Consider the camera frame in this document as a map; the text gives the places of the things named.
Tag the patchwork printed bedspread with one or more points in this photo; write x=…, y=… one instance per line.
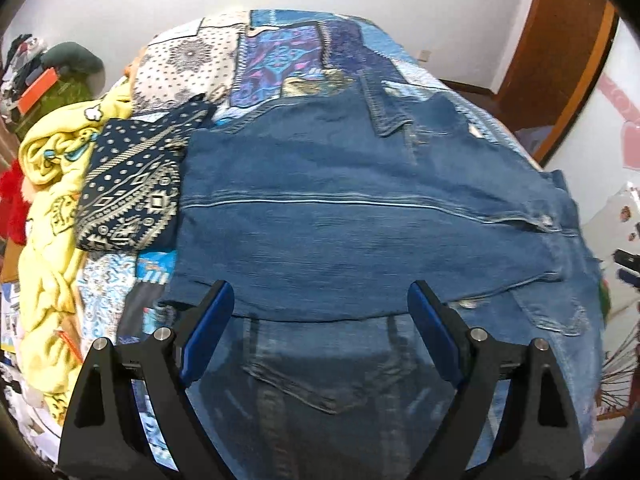
x=280, y=50

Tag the yellow printed garment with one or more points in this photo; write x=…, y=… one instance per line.
x=50, y=280

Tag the wall socket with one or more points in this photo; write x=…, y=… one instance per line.
x=424, y=55

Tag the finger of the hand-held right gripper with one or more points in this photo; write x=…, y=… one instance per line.
x=629, y=266

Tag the red garment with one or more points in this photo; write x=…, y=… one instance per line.
x=12, y=205

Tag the pink wall sticker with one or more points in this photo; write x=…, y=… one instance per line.
x=627, y=125

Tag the navy patterned cloth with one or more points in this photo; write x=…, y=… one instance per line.
x=130, y=185

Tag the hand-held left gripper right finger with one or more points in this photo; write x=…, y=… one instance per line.
x=434, y=330

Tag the orange box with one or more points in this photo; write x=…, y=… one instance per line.
x=39, y=90

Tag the green patterned cloth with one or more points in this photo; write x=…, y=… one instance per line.
x=72, y=91

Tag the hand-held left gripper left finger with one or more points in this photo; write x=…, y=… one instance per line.
x=211, y=330

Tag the blue denim jeans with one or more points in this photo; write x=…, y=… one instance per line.
x=350, y=235

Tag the white printed plastic bag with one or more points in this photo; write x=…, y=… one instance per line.
x=617, y=220

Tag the pile of mixed clothes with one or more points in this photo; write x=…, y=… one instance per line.
x=20, y=67

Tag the dark green pillow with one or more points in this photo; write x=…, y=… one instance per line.
x=75, y=57

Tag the wooden door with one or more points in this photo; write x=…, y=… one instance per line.
x=555, y=50

